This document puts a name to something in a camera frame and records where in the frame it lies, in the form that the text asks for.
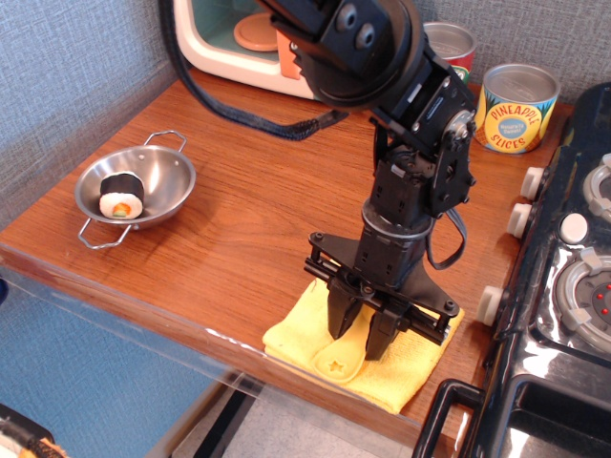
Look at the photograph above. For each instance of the pineapple slices can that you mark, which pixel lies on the pineapple slices can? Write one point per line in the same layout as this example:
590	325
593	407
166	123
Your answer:
515	106

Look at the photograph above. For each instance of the white stove knob bottom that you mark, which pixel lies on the white stove knob bottom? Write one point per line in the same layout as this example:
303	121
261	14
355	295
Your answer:
488	304

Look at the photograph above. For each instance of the white stove knob top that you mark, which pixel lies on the white stove knob top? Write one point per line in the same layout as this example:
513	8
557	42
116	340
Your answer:
531	182

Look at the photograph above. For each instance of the tomato sauce can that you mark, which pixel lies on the tomato sauce can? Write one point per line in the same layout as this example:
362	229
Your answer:
453	43

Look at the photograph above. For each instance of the small steel bowl with handles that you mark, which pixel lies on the small steel bowl with handles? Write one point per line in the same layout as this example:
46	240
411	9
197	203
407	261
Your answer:
168	177

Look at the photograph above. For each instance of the orange plush object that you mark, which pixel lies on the orange plush object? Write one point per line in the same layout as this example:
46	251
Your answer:
30	445

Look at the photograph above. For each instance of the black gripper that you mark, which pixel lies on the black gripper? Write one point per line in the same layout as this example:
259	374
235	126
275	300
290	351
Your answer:
384	270

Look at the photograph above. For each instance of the teal toy microwave oven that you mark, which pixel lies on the teal toy microwave oven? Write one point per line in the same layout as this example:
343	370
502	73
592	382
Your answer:
235	40

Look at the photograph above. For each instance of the yellow folded cloth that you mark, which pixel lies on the yellow folded cloth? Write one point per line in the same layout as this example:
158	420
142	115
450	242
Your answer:
388	383

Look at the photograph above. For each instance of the white stove knob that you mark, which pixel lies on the white stove knob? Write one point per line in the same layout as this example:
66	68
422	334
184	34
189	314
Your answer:
518	219
488	304
531	182

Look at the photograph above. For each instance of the white stove knob middle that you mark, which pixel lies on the white stove knob middle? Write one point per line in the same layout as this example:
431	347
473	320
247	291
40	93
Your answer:
518	219

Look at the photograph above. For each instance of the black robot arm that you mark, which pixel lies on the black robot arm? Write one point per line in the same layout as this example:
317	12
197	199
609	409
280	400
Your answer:
374	57

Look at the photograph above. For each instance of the yellow dish brush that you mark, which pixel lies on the yellow dish brush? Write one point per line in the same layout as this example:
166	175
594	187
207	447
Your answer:
340	361

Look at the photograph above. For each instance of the toy sushi roll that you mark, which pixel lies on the toy sushi roll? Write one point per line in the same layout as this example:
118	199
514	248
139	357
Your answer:
121	196

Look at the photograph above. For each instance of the black toy stove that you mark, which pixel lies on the black toy stove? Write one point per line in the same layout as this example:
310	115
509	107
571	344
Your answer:
547	387

